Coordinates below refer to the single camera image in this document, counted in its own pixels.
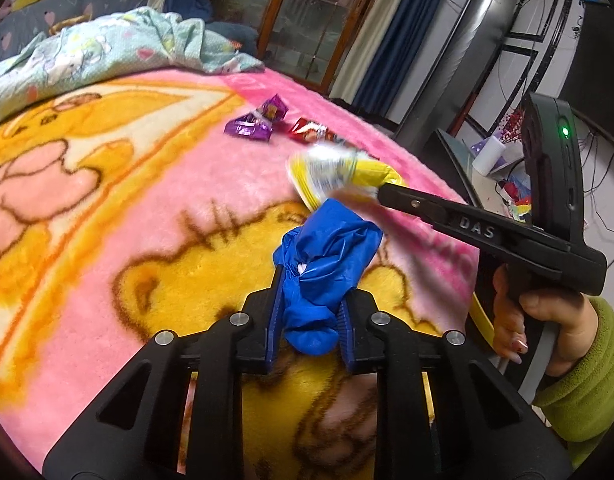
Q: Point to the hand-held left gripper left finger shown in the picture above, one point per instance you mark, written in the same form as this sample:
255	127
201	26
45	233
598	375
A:
274	320

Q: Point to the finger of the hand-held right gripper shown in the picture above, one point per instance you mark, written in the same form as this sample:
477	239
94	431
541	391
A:
412	200

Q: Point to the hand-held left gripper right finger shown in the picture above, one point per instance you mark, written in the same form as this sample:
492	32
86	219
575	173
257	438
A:
344	330

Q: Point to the blue plastic bag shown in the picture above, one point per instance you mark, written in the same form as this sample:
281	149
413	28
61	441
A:
327	260

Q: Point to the yellow snack packet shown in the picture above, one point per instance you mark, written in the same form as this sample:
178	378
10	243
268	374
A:
327	175

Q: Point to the yellow rimmed black bin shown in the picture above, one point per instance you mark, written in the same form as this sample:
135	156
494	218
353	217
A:
479	317

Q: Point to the person's right forearm green sleeve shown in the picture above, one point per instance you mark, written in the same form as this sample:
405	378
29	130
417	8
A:
592	400

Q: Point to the person's right hand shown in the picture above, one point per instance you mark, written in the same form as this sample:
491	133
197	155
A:
562	330

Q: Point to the white cup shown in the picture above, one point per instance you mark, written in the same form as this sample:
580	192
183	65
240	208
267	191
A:
488	156

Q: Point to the red artificial berries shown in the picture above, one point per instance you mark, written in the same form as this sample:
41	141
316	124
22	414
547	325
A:
512	125

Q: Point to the red candy wrapper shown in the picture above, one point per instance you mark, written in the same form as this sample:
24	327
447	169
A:
309	130

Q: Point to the black television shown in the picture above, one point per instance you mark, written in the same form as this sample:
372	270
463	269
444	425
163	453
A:
607	60

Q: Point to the silver tower air conditioner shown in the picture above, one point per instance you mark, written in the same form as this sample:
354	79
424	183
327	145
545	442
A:
462	60

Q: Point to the purple candy wrapper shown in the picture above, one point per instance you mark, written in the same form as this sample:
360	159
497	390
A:
247	129
273	109

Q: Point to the pink printed blanket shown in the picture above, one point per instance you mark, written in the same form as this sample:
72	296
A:
112	200

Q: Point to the wooden glass door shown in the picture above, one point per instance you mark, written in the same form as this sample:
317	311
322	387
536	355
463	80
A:
297	15

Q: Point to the light blue printed quilt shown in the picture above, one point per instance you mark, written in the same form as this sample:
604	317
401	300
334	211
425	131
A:
112	45

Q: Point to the blue sofa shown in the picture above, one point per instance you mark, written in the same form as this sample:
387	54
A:
17	25

